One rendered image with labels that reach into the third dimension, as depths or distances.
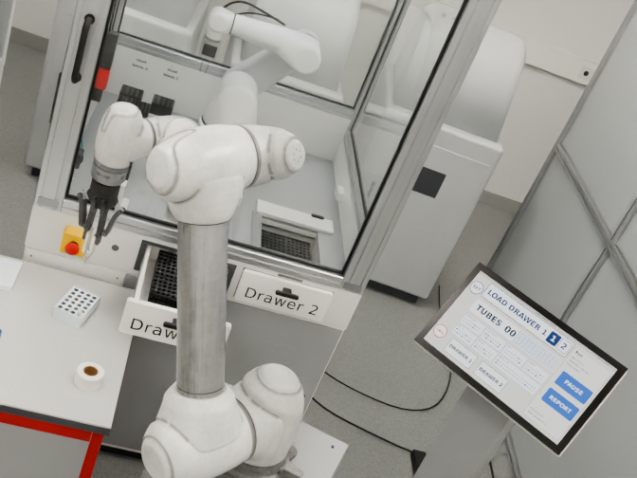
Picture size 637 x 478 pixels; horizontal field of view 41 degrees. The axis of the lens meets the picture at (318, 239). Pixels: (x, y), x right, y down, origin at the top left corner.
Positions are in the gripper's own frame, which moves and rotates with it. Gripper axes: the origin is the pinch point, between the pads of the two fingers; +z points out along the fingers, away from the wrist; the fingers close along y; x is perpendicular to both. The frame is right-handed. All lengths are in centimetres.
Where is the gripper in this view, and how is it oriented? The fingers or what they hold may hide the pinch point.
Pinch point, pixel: (90, 241)
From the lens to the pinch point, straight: 236.8
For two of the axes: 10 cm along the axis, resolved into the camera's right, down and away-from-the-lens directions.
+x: 2.0, -4.4, 8.7
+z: -3.4, 8.0, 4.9
